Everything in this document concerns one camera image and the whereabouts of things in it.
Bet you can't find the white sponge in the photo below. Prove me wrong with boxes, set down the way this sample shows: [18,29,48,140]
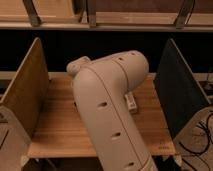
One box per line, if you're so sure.
[125,92,137,113]

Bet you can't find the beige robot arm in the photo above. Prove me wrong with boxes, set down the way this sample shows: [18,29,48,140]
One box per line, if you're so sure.
[67,50,158,171]

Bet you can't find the wooden shelf with brackets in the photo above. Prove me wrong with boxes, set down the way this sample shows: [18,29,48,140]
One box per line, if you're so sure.
[0,0,213,32]

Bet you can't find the right dark side panel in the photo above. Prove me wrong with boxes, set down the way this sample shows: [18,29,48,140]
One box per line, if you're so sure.
[154,39,211,138]

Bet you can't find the black cables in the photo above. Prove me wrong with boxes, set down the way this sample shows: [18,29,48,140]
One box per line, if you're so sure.
[178,111,213,171]

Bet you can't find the left wooden side panel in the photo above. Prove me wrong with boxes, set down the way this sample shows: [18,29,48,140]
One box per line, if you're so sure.
[0,38,49,145]

